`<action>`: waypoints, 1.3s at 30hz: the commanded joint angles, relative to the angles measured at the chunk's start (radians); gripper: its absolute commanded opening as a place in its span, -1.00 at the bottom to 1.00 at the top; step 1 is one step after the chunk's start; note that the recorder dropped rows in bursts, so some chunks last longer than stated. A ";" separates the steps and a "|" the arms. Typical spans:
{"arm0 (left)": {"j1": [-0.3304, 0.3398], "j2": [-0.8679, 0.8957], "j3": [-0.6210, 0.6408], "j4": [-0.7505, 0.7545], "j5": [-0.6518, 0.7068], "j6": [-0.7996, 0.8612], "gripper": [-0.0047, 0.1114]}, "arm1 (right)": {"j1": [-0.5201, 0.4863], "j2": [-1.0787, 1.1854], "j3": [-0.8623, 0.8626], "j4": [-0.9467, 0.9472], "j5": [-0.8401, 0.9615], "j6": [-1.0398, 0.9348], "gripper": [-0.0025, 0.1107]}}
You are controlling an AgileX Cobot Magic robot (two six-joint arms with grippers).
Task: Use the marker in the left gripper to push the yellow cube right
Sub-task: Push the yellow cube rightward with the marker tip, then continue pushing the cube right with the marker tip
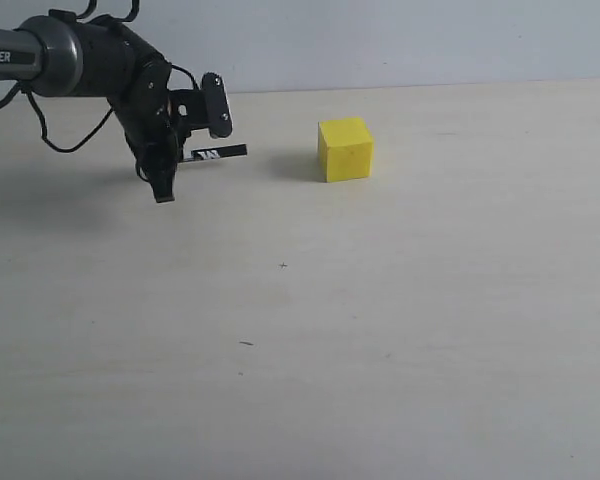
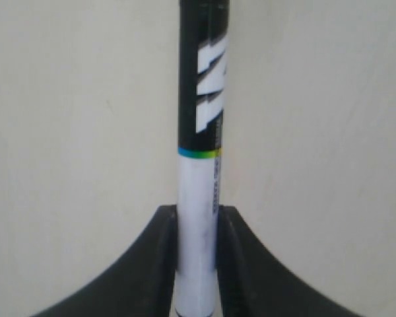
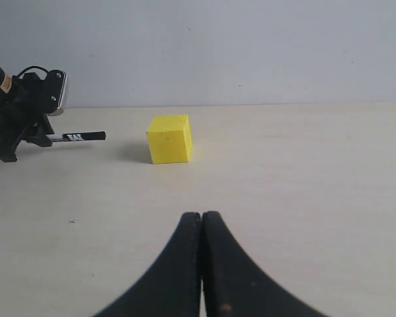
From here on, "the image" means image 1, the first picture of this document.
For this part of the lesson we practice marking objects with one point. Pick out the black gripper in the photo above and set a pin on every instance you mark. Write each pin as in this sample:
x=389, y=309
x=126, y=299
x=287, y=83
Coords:
x=152, y=111

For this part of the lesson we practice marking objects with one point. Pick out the black and white marker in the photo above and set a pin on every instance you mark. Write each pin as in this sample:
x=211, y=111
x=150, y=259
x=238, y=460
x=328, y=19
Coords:
x=210, y=154

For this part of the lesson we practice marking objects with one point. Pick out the yellow foam cube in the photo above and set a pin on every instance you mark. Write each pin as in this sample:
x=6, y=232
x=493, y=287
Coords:
x=345, y=149

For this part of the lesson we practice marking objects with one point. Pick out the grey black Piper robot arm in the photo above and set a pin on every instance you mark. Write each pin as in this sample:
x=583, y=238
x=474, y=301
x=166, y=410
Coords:
x=79, y=55

